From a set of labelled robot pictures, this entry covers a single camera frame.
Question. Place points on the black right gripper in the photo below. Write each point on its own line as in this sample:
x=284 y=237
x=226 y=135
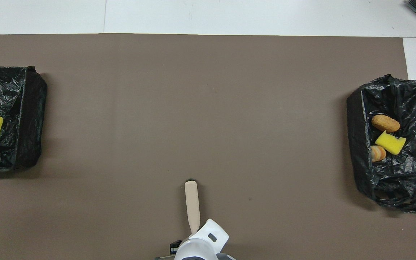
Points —
x=175 y=247

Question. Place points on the pale beige rock chunk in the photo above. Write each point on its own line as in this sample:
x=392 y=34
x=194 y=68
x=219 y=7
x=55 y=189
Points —
x=377 y=154

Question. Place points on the brown bread roll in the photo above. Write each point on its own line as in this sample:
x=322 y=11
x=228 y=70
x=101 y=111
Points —
x=385 y=123

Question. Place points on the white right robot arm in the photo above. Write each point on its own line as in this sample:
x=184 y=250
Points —
x=202 y=249

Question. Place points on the rectangular bin with black bag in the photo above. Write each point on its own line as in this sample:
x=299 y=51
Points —
x=31 y=108

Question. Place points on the bin with crumpled black bag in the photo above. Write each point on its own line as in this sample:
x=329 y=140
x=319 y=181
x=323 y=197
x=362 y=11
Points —
x=410 y=180

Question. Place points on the brown paper table mat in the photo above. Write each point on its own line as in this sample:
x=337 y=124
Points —
x=193 y=126

